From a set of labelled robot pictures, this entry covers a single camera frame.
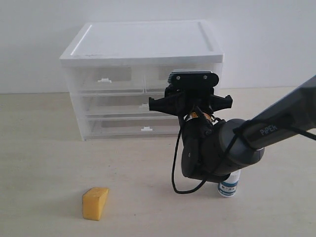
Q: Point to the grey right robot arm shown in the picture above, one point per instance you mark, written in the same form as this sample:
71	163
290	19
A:
214	148

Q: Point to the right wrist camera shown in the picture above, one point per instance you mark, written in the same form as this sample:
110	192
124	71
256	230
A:
194	75

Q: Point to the white plastic drawer cabinet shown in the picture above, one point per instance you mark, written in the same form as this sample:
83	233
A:
137	44

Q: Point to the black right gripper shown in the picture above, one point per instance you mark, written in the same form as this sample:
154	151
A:
180	102

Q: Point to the clear drawer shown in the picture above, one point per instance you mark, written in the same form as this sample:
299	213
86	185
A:
130	126
108	79
122	104
157	76

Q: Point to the white capped small bottle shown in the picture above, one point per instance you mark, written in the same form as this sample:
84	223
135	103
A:
228	187

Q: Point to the clear bottom drawer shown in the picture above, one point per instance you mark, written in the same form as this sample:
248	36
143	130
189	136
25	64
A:
130	126

